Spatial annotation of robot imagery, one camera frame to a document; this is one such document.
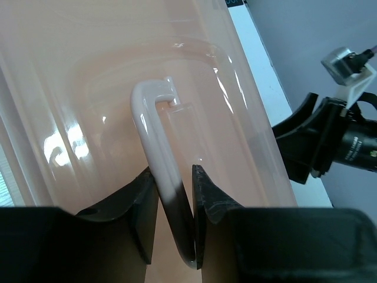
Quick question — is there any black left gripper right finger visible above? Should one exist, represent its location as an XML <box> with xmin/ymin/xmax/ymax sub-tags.
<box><xmin>192</xmin><ymin>165</ymin><xmax>376</xmax><ymax>282</ymax></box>

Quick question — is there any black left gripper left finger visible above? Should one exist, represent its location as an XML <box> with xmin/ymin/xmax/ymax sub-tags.
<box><xmin>1</xmin><ymin>169</ymin><xmax>158</xmax><ymax>282</ymax></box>

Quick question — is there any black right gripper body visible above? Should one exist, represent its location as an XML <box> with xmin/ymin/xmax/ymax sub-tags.
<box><xmin>273</xmin><ymin>93</ymin><xmax>376</xmax><ymax>184</ymax></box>

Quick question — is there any pink plastic toolbox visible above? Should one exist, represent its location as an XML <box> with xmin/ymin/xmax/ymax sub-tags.
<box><xmin>1</xmin><ymin>1</ymin><xmax>297</xmax><ymax>282</ymax></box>

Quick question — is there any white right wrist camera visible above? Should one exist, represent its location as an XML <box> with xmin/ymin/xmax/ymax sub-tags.
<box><xmin>321</xmin><ymin>47</ymin><xmax>376</xmax><ymax>110</ymax></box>

